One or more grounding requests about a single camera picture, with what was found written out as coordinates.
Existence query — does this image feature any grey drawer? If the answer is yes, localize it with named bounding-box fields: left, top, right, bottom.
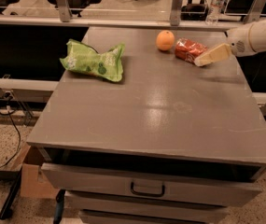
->
left=65, top=191, right=228, bottom=224
left=41, top=163, right=261, bottom=206

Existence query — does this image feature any metal railing frame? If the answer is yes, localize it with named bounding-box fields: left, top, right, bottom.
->
left=0, top=0, right=266, bottom=33

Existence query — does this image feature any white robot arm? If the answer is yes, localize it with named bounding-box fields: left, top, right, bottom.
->
left=194, top=19, right=266, bottom=67

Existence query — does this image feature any green chip bag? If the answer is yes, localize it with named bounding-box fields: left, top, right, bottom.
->
left=60, top=39, right=125, bottom=82

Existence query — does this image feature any cardboard box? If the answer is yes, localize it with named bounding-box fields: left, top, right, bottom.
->
left=12, top=145, right=59, bottom=199

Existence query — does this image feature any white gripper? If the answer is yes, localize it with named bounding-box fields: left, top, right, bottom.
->
left=194, top=23, right=256, bottom=67

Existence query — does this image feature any grey top drawer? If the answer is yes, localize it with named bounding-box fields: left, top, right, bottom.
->
left=41, top=163, right=261, bottom=206

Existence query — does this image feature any black bag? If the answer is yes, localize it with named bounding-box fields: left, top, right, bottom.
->
left=180, top=0, right=208, bottom=21

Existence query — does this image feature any red coke can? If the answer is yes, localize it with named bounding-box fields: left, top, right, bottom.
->
left=175, top=38, right=207, bottom=63

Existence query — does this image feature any black drawer handle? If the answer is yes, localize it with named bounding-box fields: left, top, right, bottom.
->
left=130, top=182, right=165, bottom=198

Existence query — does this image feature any orange fruit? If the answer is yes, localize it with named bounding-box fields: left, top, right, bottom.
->
left=156, top=30, right=175, bottom=51

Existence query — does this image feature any clear plastic water bottle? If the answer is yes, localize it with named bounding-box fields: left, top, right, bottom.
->
left=205, top=0, right=226, bottom=25

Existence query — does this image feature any grey middle drawer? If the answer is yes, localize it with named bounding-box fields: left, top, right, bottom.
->
left=65, top=191, right=228, bottom=224

